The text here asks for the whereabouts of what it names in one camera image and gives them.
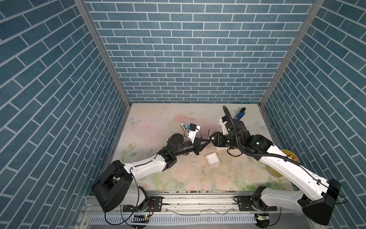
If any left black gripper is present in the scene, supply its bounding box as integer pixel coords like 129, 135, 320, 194
172, 138, 210, 157

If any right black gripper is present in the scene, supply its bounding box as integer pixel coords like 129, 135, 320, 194
208, 132, 241, 151

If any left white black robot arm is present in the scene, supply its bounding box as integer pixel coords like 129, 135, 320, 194
91, 134, 211, 213

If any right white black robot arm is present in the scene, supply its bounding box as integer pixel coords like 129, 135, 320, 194
210, 120, 341, 226

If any blue black stapler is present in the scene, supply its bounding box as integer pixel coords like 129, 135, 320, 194
235, 107, 246, 120

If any yellow pen cup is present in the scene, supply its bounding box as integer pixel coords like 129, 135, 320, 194
266, 149, 300, 177

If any aluminium front rail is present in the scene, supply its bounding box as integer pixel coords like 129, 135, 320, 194
77, 190, 321, 221

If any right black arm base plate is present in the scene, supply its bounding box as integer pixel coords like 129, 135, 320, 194
233, 196, 277, 211

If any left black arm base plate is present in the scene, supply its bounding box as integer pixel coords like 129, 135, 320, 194
122, 196, 164, 212

